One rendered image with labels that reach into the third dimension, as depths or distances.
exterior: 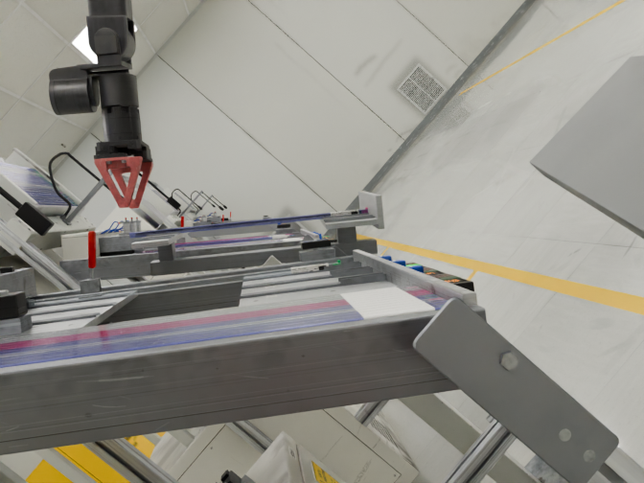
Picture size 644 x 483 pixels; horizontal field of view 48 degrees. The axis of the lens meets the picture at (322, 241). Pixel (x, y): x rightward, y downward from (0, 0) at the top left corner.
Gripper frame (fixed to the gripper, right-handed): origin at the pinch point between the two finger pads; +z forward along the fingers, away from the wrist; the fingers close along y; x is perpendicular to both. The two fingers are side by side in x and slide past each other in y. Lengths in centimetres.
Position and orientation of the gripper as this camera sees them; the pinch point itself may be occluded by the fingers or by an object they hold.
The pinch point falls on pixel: (128, 202)
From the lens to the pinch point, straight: 115.9
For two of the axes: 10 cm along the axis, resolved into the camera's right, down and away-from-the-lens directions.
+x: 9.9, -0.9, 1.0
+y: 1.0, 0.4, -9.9
